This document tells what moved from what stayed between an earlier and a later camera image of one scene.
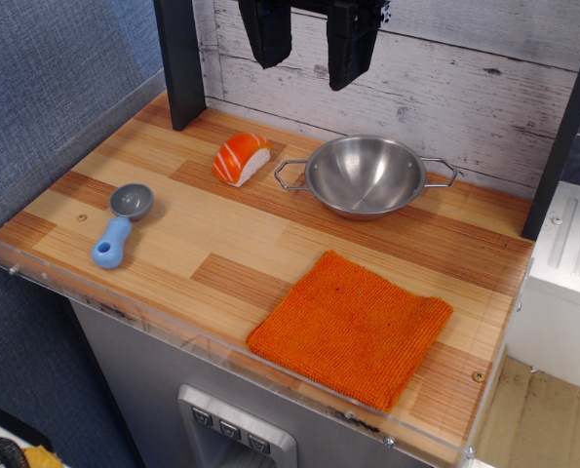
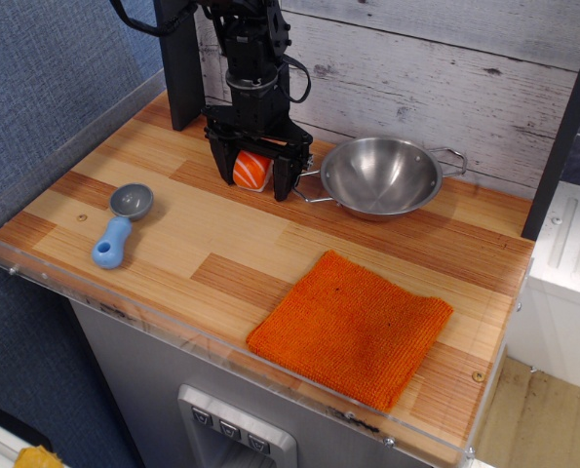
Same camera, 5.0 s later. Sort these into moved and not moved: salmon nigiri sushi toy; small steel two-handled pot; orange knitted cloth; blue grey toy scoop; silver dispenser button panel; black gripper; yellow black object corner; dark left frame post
Moved: small steel two-handled pot; black gripper; salmon nigiri sushi toy
Not moved: dark left frame post; silver dispenser button panel; yellow black object corner; blue grey toy scoop; orange knitted cloth
